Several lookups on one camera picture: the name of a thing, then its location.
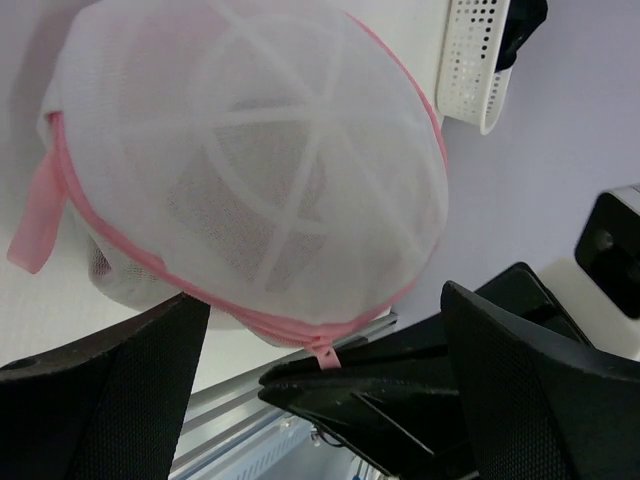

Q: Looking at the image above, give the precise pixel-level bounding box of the pink-trimmed mesh laundry bag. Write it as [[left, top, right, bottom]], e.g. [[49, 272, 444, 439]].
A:
[[7, 1, 448, 369]]

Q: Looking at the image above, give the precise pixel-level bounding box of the aluminium mounting rail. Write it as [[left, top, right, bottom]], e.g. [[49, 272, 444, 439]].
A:
[[169, 314, 401, 480]]

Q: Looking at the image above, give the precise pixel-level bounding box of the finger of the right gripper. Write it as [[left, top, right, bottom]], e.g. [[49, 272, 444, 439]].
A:
[[258, 348, 470, 479]]

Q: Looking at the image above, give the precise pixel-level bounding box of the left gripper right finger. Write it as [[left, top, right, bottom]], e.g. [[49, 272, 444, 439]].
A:
[[440, 282, 639, 479]]

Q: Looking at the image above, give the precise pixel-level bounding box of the white perforated plastic basket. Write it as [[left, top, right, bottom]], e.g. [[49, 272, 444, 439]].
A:
[[436, 0, 512, 135]]

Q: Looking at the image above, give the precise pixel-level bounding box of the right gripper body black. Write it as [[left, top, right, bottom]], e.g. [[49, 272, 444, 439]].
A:
[[469, 262, 594, 350]]

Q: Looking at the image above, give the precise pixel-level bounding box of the black garment in basket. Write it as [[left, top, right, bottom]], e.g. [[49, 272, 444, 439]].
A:
[[495, 0, 548, 72]]

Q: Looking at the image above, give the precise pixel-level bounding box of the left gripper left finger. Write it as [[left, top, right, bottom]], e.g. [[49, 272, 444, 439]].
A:
[[1, 294, 209, 479]]

